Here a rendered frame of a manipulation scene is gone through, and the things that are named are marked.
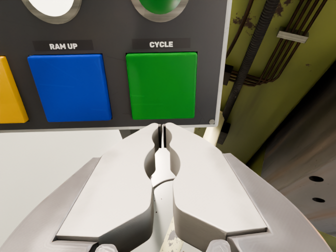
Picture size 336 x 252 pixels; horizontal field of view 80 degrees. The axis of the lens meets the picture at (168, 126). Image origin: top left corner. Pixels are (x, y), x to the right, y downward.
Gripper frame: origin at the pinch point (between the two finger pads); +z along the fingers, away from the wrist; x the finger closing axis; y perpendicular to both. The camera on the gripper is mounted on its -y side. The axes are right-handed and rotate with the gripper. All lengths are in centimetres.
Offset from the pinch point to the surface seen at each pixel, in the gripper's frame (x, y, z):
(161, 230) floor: -3, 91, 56
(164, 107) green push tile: 0.2, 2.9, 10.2
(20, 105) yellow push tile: -16.2, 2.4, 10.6
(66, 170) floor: -59, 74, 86
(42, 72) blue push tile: -12.4, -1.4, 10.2
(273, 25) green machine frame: 22.7, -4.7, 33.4
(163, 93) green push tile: 0.2, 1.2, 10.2
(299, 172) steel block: 30.5, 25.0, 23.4
